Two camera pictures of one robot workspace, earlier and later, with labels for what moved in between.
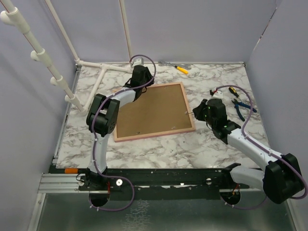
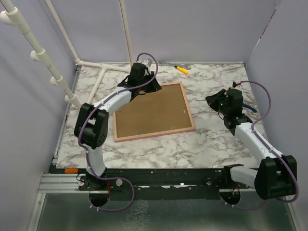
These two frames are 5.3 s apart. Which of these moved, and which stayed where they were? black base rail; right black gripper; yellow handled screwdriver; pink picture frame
Moved: right black gripper
Stayed: yellow handled screwdriver; pink picture frame; black base rail
